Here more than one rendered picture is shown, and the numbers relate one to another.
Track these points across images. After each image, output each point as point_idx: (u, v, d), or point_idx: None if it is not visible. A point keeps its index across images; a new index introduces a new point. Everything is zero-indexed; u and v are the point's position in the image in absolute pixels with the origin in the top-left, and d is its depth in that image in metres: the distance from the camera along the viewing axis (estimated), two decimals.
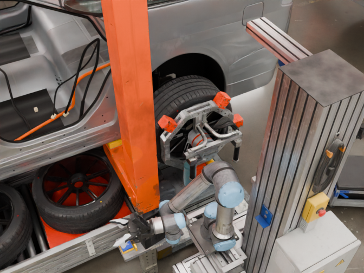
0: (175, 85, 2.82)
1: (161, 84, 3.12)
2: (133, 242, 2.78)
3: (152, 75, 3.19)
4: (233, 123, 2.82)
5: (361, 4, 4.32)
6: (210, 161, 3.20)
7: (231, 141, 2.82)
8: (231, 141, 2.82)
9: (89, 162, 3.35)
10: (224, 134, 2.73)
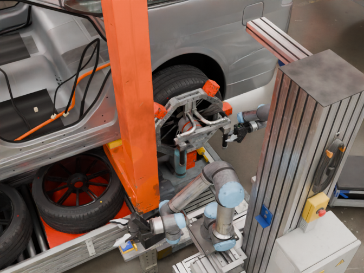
0: (166, 73, 2.91)
1: None
2: (133, 242, 2.78)
3: (152, 75, 3.19)
4: (221, 110, 2.90)
5: (361, 4, 4.32)
6: (201, 149, 3.28)
7: (220, 128, 2.91)
8: (220, 128, 2.91)
9: (89, 162, 3.35)
10: (213, 121, 2.82)
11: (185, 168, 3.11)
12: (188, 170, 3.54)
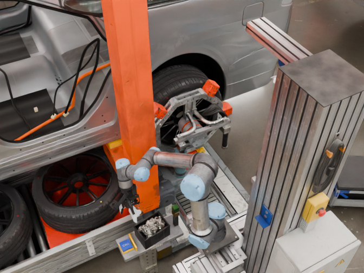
0: (166, 73, 2.91)
1: None
2: (133, 242, 2.78)
3: (152, 75, 3.19)
4: (221, 110, 2.90)
5: (361, 4, 4.32)
6: (201, 149, 3.29)
7: (220, 128, 2.91)
8: (220, 128, 2.91)
9: (89, 162, 3.35)
10: (213, 121, 2.82)
11: (185, 168, 3.11)
12: (188, 170, 3.54)
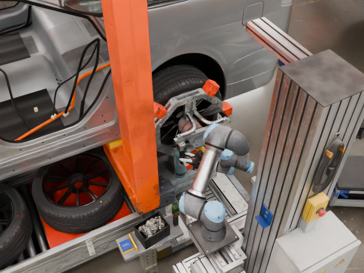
0: (166, 73, 2.91)
1: None
2: (133, 242, 2.78)
3: (152, 75, 3.19)
4: (221, 110, 2.90)
5: (361, 4, 4.32)
6: (201, 149, 3.29)
7: None
8: None
9: (89, 162, 3.35)
10: (213, 121, 2.82)
11: (185, 168, 3.11)
12: (188, 170, 3.54)
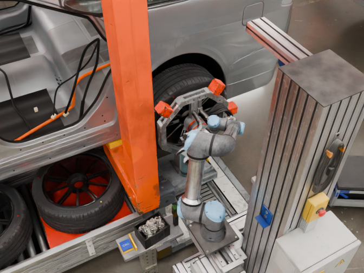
0: (171, 72, 2.92)
1: None
2: (133, 242, 2.78)
3: (152, 75, 3.19)
4: (227, 109, 2.91)
5: (361, 4, 4.32)
6: None
7: None
8: None
9: (89, 162, 3.35)
10: None
11: None
12: None
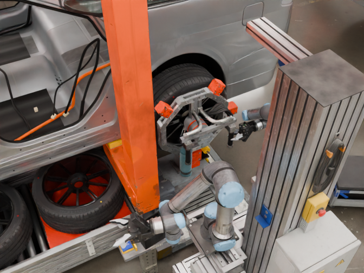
0: (171, 72, 2.92)
1: None
2: (133, 242, 2.78)
3: (152, 75, 3.19)
4: (227, 109, 2.91)
5: (361, 4, 4.32)
6: (206, 148, 3.29)
7: (225, 127, 2.92)
8: (226, 127, 2.91)
9: (89, 162, 3.35)
10: (219, 119, 2.83)
11: (190, 167, 3.12)
12: (193, 169, 3.55)
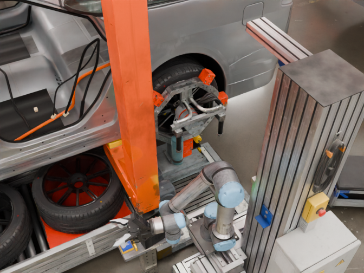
0: (163, 63, 3.00)
1: None
2: (133, 242, 2.78)
3: None
4: (217, 98, 2.99)
5: (361, 4, 4.32)
6: (197, 137, 3.37)
7: (215, 115, 3.00)
8: (215, 115, 2.99)
9: (89, 162, 3.35)
10: (208, 108, 2.91)
11: (182, 155, 3.20)
12: (185, 159, 3.63)
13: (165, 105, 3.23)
